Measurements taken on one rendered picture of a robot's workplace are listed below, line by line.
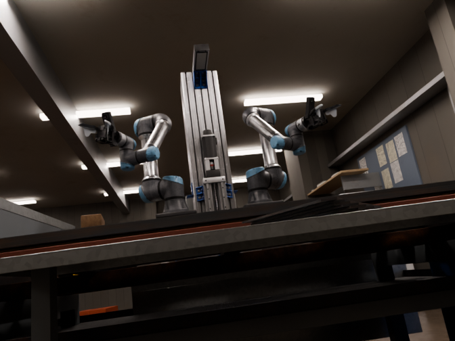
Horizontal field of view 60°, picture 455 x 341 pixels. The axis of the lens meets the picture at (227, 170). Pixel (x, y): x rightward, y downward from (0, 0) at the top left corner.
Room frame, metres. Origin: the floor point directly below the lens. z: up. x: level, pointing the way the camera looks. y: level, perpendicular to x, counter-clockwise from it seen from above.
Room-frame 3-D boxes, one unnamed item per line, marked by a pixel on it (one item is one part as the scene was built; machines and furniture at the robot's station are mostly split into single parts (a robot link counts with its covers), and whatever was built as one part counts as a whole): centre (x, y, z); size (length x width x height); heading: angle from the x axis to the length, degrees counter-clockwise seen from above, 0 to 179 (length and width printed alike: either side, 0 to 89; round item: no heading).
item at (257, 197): (2.29, -0.16, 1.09); 0.15 x 0.15 x 0.10
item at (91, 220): (1.22, 0.44, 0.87); 0.12 x 0.06 x 0.05; 14
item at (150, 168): (2.25, 0.45, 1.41); 0.15 x 0.12 x 0.55; 73
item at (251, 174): (2.29, -0.17, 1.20); 0.13 x 0.12 x 0.14; 125
